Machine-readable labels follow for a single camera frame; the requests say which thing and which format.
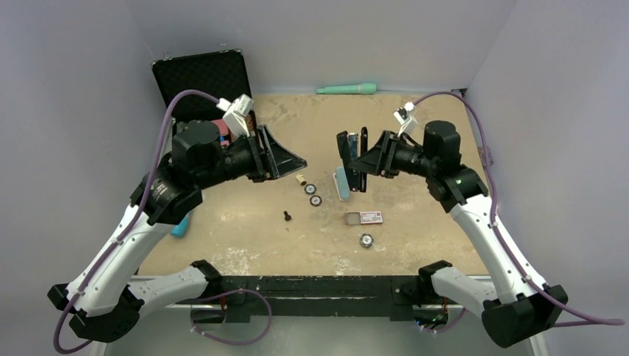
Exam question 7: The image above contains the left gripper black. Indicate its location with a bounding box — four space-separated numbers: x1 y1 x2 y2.
195 123 306 189

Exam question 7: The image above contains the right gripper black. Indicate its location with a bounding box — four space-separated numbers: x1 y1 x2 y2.
350 130 438 178

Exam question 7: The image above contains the black stapler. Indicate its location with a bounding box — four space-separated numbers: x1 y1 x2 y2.
336 127 368 193

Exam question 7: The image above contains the light blue stapler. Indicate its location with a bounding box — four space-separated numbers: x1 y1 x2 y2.
333 166 350 201

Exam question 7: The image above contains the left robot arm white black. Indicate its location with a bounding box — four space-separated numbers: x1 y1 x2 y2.
47 121 307 343

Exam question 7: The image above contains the small cork piece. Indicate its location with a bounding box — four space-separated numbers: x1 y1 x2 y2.
295 174 307 186

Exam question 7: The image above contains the poker chip upper middle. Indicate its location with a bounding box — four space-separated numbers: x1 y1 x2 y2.
304 184 317 195

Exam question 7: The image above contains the orange black poker chip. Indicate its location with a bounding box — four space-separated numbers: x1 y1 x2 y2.
309 195 322 207

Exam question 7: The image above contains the red staple box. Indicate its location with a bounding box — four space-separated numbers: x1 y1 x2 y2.
345 211 383 226

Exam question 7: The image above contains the pink card deck upper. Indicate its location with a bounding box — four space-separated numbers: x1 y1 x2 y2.
211 119 231 141

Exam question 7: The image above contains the mint green marker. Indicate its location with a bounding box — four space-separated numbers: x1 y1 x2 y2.
315 83 378 95

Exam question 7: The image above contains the grey poker chip front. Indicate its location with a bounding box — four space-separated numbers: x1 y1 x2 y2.
359 234 374 248

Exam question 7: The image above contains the black poker chip case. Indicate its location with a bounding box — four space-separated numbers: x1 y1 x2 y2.
151 49 252 146

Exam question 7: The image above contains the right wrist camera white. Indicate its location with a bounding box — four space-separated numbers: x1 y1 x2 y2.
393 102 418 137

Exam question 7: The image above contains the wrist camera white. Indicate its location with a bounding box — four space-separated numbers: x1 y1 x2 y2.
216 94 254 137
393 102 418 137

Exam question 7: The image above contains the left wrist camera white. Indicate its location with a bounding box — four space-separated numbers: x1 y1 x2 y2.
216 94 254 137

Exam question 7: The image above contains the blue handled tool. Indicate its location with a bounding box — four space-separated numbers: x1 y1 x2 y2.
170 211 192 239

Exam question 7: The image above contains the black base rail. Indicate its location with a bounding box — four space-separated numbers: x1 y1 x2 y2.
128 274 493 326

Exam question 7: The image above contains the purple cable loop front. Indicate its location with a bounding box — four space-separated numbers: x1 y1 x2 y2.
190 289 273 346

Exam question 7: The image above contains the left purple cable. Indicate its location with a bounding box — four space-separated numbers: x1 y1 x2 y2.
53 89 222 355

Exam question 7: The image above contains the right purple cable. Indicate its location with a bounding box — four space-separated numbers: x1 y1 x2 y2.
412 90 625 329

